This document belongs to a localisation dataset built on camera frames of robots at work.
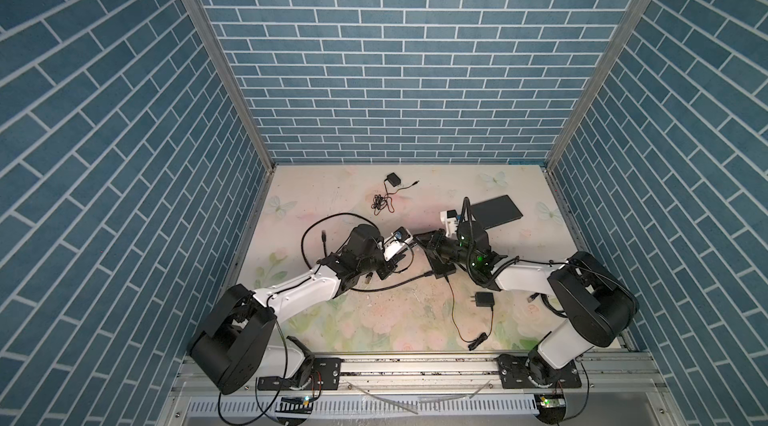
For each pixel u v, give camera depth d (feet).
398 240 2.41
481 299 2.77
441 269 2.92
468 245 2.23
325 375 2.41
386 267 2.47
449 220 2.76
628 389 2.42
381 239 2.25
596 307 1.50
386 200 3.56
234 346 1.36
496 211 3.54
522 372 2.41
